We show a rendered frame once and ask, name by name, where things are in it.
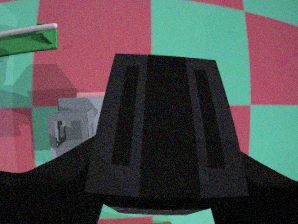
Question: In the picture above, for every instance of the grey tapered pin with red cap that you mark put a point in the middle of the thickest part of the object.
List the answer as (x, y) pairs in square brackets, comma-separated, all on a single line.
[(42, 27)]

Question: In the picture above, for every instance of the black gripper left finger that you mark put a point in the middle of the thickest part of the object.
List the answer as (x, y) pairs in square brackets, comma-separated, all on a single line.
[(52, 193)]

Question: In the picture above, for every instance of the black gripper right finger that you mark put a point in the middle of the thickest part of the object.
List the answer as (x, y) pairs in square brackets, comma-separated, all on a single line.
[(273, 198)]

